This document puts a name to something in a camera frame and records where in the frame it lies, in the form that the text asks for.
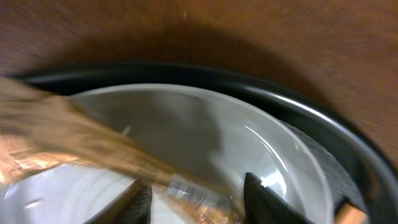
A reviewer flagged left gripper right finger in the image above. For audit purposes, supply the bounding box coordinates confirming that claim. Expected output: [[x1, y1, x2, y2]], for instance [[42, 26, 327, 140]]
[[243, 172, 312, 224]]

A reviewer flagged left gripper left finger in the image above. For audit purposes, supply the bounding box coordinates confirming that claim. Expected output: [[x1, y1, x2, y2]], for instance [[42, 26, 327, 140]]
[[85, 180, 153, 224]]

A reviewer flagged grey round plate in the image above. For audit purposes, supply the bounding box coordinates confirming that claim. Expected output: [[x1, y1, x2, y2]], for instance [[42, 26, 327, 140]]
[[1, 84, 334, 223]]

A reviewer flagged gold foil snack wrapper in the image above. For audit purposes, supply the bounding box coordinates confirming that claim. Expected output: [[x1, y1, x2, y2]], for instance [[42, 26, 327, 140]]
[[1, 78, 243, 223]]

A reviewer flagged round black serving tray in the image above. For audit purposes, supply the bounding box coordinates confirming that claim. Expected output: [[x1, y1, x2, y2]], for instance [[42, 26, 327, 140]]
[[17, 62, 397, 223]]

